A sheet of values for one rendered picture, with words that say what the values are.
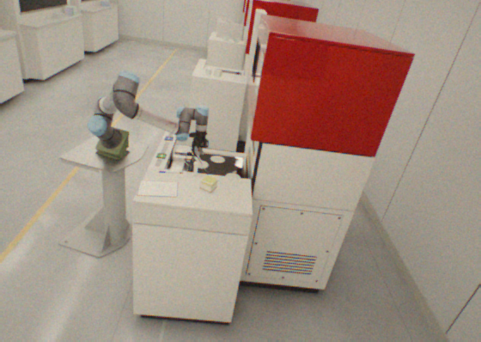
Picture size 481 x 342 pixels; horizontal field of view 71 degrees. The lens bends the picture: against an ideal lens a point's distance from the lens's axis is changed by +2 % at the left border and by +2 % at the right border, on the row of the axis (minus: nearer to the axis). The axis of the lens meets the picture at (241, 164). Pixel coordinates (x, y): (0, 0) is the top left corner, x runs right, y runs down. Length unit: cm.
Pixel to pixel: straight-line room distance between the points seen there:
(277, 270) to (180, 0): 841
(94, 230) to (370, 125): 228
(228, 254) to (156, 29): 875
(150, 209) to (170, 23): 858
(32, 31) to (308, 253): 525
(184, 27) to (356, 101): 842
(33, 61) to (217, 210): 510
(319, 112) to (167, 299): 144
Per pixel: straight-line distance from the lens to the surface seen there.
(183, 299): 227
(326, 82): 187
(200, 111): 212
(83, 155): 254
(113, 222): 280
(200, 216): 180
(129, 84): 198
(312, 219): 229
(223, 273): 208
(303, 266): 258
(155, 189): 189
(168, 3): 1007
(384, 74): 196
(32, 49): 640
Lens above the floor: 204
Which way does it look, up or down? 29 degrees down
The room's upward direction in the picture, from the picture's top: 10 degrees clockwise
